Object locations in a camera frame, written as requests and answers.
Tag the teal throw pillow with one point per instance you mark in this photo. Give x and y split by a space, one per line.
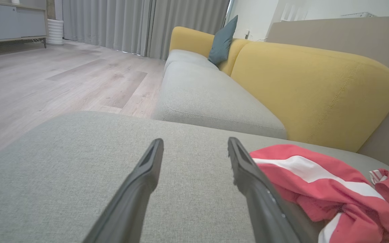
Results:
222 44

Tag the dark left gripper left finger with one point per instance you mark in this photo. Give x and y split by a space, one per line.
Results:
130 195

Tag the white ribbed cylinder appliance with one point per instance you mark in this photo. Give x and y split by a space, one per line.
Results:
55 32

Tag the grey sofa chaise cushion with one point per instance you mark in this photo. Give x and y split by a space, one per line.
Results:
62 175

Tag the grey sofa seat cushion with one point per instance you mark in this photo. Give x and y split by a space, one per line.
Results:
208 98
184 57

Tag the low TV cabinet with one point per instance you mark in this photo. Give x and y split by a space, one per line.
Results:
8 22

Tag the grey curtain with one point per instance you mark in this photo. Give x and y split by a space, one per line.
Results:
147 23

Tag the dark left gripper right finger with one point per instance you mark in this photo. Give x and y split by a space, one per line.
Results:
258 202

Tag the red shorts white stripe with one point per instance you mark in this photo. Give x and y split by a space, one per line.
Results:
333 199

